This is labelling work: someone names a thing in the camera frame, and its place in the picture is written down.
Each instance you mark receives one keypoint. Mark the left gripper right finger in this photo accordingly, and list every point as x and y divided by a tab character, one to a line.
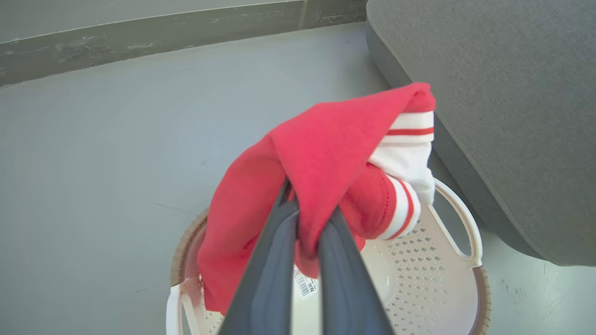
344	288

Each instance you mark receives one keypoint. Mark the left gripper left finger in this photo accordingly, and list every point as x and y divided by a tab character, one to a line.
270	279

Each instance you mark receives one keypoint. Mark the red garment with white stripes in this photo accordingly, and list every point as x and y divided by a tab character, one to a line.
326	153

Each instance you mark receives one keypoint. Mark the grey fabric sofa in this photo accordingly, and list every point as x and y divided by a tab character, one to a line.
512	102

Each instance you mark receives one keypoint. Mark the beige perforated laundry basket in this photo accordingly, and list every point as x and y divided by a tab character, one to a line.
419	279

